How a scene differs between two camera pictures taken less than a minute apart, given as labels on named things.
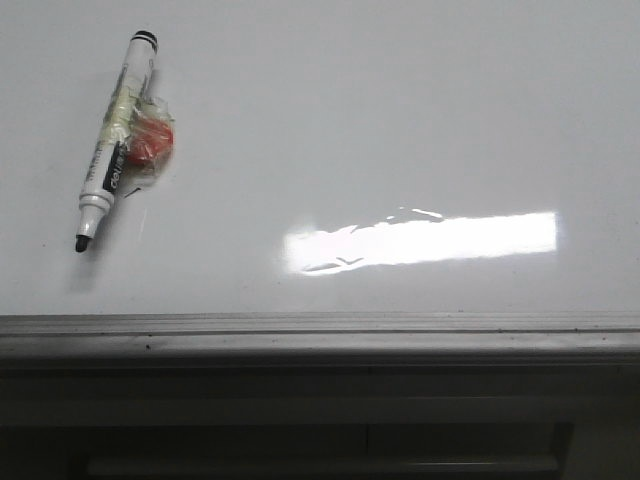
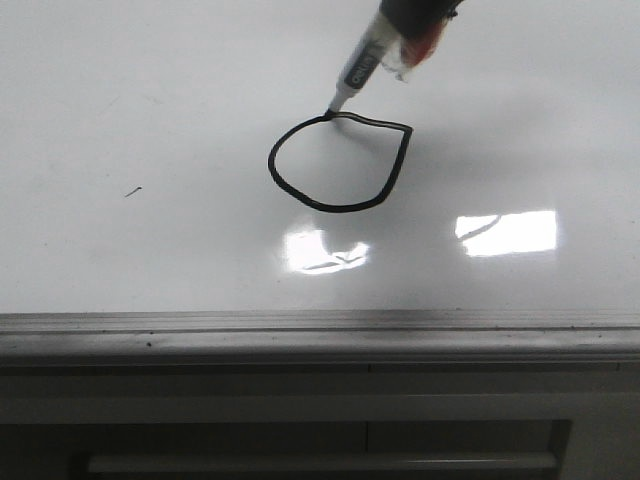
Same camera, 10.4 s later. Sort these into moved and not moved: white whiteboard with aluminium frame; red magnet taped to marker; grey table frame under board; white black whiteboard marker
Moved: red magnet taped to marker; white black whiteboard marker
Not moved: grey table frame under board; white whiteboard with aluminium frame
